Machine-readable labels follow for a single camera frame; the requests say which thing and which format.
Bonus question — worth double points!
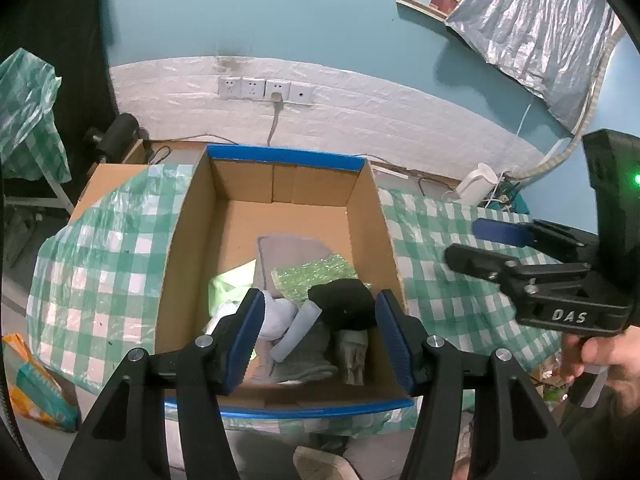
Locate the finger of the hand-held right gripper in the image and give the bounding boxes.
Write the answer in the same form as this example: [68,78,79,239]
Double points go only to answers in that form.
[472,217,601,263]
[445,243,592,289]

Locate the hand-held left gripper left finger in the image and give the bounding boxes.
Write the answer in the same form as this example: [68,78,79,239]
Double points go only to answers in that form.
[59,287,266,480]

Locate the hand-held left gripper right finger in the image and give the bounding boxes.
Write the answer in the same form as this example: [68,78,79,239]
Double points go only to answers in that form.
[375,288,581,480]

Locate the white cloth bundle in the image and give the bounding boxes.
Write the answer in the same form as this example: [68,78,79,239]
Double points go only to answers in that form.
[202,290,301,346]

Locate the beige socks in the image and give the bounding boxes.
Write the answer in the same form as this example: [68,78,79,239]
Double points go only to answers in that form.
[334,329,370,387]

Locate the pale fluffy cloth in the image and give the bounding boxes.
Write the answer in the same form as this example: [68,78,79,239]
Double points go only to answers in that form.
[250,322,341,386]

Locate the black sock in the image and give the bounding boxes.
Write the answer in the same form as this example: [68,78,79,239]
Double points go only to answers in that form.
[307,279,377,331]

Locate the green bubble wrap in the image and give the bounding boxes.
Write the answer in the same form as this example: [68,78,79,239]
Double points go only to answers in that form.
[271,252,358,301]

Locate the blue cardboard box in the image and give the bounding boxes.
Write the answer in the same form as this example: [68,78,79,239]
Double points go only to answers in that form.
[70,144,416,417]

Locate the person's right forearm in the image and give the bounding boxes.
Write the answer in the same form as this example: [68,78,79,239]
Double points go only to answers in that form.
[602,366,640,421]

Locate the person's right hand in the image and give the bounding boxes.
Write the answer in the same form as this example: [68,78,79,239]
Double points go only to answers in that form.
[560,324,640,382]

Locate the green checkered plastic tablecloth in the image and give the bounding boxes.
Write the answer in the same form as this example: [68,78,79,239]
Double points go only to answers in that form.
[25,162,591,438]

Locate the white electric kettle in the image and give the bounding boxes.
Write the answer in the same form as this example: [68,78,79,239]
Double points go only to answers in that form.
[456,162,501,206]

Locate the light green cloth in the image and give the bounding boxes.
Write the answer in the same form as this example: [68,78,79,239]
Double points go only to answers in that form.
[207,262,266,321]

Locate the grey flat cloth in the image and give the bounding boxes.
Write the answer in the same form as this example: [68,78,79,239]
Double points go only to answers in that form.
[257,234,333,291]

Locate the beige cloth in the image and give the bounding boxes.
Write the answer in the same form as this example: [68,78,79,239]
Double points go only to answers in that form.
[292,445,361,480]

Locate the silver foil sheet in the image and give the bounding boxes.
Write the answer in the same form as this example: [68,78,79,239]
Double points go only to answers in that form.
[445,0,626,133]

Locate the orange plastic bag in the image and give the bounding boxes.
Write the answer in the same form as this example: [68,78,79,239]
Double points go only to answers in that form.
[2,334,81,431]

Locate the green checkered plastic bag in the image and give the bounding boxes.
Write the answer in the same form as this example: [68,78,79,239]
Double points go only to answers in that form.
[0,47,71,183]

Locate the tangle of cables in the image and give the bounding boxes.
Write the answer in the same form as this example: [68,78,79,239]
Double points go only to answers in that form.
[482,172,526,211]

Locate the striped beige hose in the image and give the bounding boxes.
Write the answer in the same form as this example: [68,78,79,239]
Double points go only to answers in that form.
[505,25,626,178]

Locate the grey plug cable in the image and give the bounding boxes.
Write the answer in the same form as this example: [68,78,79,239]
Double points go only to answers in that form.
[267,95,288,148]

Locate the black cylindrical handle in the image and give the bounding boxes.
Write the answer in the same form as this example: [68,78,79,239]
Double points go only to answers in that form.
[85,112,141,163]

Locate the white metal frame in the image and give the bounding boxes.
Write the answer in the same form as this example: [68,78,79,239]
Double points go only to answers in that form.
[2,170,76,221]

